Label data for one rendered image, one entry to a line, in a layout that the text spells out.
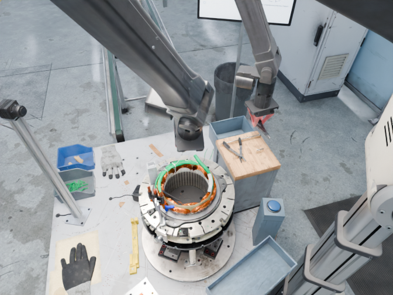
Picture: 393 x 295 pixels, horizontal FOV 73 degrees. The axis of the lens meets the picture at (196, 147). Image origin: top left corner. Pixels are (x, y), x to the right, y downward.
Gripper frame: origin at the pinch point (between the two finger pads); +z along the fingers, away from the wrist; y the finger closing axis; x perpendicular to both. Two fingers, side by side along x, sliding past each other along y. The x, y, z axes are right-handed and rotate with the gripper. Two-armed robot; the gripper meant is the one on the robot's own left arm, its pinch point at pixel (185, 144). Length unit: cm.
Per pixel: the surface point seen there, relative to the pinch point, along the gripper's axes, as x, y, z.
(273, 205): 31.0, 15.2, 21.3
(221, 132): 23, -23, 43
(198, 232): 3.6, 21.9, 15.8
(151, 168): -9.6, 1.3, 15.7
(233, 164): 20.8, -1.9, 27.0
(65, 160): -54, -24, 73
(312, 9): 143, -173, 102
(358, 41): 190, -146, 112
